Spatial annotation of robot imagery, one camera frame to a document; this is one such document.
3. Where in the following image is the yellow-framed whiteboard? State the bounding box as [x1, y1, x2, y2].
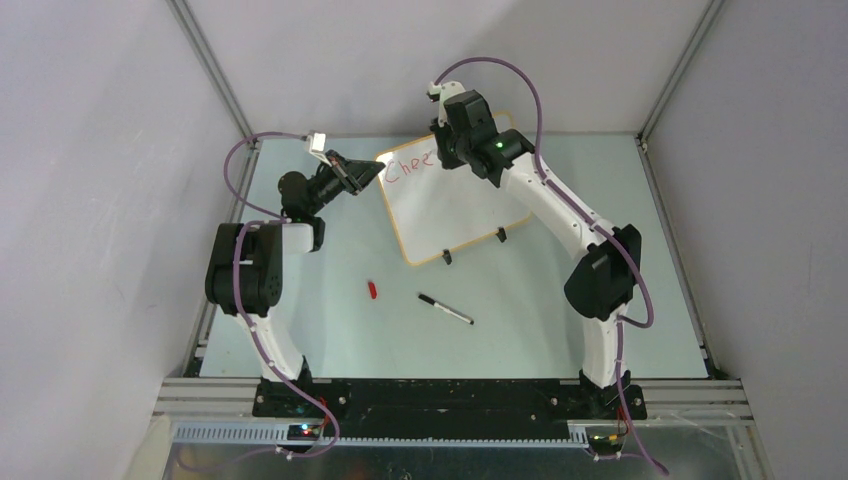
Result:
[375, 135, 532, 266]

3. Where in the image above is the black capped marker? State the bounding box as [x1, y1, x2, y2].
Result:
[417, 293, 475, 325]

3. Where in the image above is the aluminium frame front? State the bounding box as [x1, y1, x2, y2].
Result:
[154, 377, 754, 449]

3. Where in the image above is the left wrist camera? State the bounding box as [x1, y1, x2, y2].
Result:
[306, 132, 327, 158]

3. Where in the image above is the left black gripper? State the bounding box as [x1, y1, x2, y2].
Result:
[308, 150, 385, 215]

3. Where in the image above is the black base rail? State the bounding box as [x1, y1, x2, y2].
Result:
[252, 379, 647, 441]

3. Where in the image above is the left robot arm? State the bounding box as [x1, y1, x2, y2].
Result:
[205, 150, 385, 417]

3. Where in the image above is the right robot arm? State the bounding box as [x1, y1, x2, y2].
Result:
[427, 82, 642, 418]

